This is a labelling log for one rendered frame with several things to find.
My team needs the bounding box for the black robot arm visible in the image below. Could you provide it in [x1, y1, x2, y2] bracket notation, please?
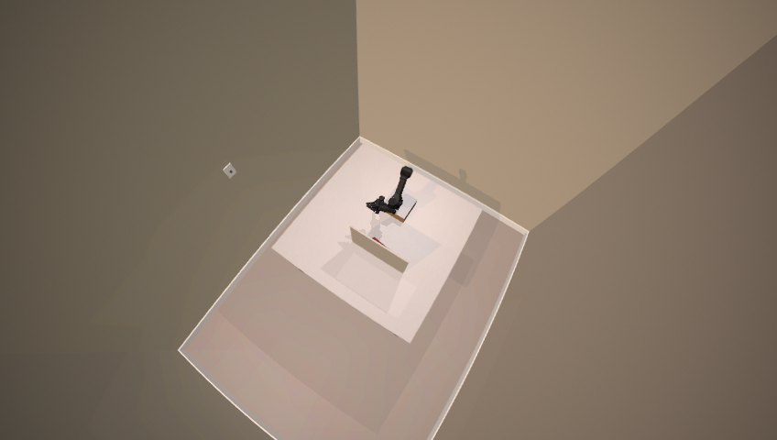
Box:
[378, 166, 413, 214]

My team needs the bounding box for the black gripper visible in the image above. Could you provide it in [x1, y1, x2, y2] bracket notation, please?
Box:
[366, 198, 388, 214]

